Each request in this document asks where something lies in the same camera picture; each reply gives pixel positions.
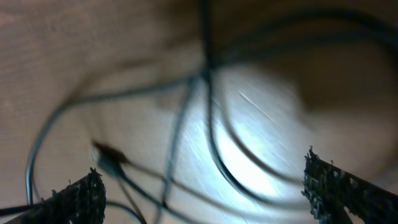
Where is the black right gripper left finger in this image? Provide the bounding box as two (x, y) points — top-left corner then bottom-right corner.
(1, 168), (106, 224)

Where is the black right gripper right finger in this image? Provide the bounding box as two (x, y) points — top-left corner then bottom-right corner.
(302, 150), (397, 224)

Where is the black usb cable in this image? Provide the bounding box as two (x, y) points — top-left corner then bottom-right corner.
(24, 0), (398, 224)

